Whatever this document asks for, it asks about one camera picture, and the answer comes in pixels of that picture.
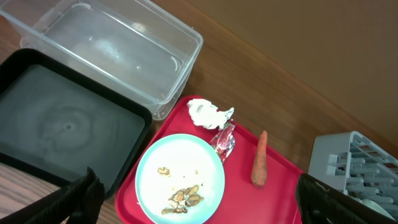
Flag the red serving tray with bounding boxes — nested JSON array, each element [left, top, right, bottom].
[[115, 95, 302, 223]]

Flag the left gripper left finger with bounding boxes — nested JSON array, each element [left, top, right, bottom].
[[1, 168, 105, 224]]

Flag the white tissue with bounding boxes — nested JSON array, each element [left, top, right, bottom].
[[187, 98, 234, 130]]

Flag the clear plastic bin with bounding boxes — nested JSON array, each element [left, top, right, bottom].
[[1, 0, 203, 120]]

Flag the light blue plate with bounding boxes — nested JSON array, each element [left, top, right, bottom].
[[135, 134, 225, 223]]

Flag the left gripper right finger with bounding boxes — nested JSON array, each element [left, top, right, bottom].
[[295, 174, 397, 224]]

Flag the food scraps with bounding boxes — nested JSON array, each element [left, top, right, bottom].
[[154, 167, 204, 215]]

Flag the orange carrot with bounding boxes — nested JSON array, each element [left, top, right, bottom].
[[251, 131, 267, 187]]

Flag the grey dishwasher rack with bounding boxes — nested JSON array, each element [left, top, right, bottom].
[[308, 131, 397, 220]]

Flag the light blue bowl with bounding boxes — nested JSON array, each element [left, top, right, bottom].
[[359, 199, 395, 220]]

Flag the black plastic tray bin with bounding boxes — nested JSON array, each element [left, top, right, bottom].
[[1, 49, 152, 197]]

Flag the red candy wrapper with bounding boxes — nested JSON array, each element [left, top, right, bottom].
[[209, 123, 236, 163]]

